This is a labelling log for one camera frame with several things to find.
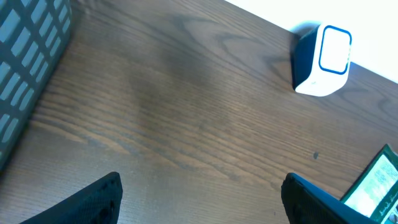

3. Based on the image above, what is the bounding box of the green white glove package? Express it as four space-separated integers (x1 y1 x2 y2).
341 144 398 224

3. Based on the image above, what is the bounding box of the white barcode scanner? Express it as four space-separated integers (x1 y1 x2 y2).
292 22 353 97

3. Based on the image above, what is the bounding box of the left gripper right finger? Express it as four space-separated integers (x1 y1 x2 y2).
281 172 377 224

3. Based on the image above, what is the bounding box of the grey plastic mesh basket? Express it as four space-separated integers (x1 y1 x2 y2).
1 0 73 168

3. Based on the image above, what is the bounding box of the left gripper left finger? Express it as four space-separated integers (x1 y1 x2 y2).
21 172 123 224

